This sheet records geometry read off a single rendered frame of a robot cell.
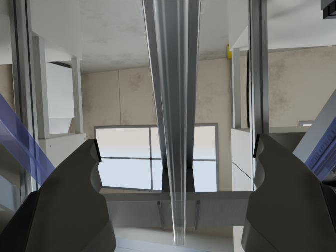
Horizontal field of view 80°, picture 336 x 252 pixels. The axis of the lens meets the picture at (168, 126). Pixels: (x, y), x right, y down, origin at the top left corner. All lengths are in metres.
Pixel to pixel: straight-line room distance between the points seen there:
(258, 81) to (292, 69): 3.03
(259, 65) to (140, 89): 3.29
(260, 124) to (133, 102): 3.37
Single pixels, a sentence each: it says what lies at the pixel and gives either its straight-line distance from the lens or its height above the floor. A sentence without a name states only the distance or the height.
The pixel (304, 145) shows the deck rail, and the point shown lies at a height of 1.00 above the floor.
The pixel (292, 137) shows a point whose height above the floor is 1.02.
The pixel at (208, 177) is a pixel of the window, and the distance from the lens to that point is 3.61.
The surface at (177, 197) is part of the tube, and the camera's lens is 0.19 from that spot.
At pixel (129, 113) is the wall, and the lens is 3.89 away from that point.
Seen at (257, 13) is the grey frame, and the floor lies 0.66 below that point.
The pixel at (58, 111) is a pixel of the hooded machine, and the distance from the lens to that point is 3.53.
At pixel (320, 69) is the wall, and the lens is 3.75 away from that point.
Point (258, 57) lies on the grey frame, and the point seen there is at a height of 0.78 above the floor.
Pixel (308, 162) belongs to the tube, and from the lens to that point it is 0.19.
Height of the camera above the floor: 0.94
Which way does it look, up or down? 2 degrees up
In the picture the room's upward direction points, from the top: 178 degrees clockwise
